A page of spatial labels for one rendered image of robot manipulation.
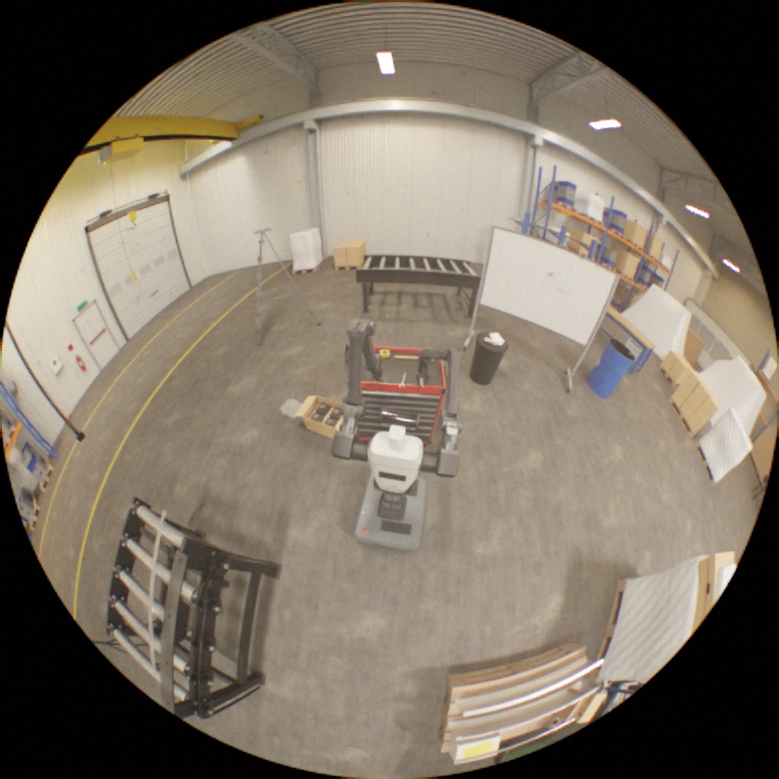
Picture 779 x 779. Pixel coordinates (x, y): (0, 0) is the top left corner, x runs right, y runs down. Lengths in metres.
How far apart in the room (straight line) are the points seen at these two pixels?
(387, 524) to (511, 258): 3.36
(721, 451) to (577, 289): 5.38
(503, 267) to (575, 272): 1.03
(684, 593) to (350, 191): 11.17
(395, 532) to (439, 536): 0.47
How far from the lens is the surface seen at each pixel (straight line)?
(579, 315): 3.73
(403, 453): 0.95
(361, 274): 4.48
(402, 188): 9.21
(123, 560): 2.40
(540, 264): 3.47
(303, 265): 7.98
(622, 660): 3.15
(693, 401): 7.21
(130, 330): 10.84
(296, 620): 2.34
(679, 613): 2.82
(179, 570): 1.40
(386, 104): 9.39
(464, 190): 9.39
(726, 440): 7.13
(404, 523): 1.93
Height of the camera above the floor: 2.14
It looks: 46 degrees down
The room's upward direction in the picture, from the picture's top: 1 degrees clockwise
